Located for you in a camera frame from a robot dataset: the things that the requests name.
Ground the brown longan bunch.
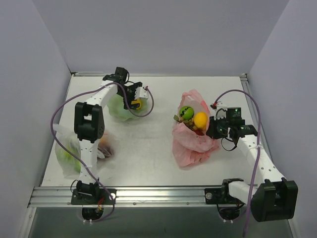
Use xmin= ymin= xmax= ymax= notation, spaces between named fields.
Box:
xmin=173 ymin=115 xmax=204 ymax=136

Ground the purple cable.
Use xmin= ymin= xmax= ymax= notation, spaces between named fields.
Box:
xmin=214 ymin=89 xmax=262 ymax=238
xmin=50 ymin=83 xmax=155 ymax=222

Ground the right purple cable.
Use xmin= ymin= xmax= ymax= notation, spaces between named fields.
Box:
xmin=214 ymin=89 xmax=262 ymax=238

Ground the yellow fake lemon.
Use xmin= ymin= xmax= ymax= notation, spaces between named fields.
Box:
xmin=131 ymin=99 xmax=146 ymax=111

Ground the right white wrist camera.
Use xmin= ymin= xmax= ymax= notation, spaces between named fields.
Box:
xmin=210 ymin=101 xmax=228 ymax=120

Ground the green striped melon ball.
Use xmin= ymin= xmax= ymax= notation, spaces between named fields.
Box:
xmin=179 ymin=106 xmax=195 ymax=120

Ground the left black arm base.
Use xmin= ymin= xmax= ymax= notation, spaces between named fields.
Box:
xmin=70 ymin=180 xmax=117 ymax=224

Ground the green wavy plate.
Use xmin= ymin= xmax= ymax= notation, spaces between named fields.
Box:
xmin=106 ymin=95 xmax=149 ymax=121

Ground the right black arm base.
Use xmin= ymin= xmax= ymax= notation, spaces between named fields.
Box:
xmin=204 ymin=178 xmax=246 ymax=224

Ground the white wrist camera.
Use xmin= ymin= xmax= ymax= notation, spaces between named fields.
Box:
xmin=134 ymin=87 xmax=149 ymax=100
xmin=210 ymin=101 xmax=228 ymax=120

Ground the aluminium front rail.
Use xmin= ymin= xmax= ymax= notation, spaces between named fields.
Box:
xmin=27 ymin=187 xmax=294 ymax=208

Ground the pink plastic bag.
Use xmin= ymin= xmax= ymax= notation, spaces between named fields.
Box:
xmin=172 ymin=89 xmax=219 ymax=167

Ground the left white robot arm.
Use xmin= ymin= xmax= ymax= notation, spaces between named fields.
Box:
xmin=74 ymin=67 xmax=149 ymax=204

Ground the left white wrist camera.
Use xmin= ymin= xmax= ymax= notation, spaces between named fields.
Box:
xmin=134 ymin=87 xmax=149 ymax=100

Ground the yellow fake pear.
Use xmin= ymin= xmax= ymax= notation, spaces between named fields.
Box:
xmin=194 ymin=112 xmax=209 ymax=130

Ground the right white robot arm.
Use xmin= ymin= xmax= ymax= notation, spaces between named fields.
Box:
xmin=206 ymin=103 xmax=298 ymax=222

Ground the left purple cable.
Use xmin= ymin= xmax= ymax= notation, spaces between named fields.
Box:
xmin=50 ymin=83 xmax=155 ymax=222

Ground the clear bag of fruits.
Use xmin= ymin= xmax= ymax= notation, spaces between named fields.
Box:
xmin=53 ymin=123 xmax=118 ymax=179

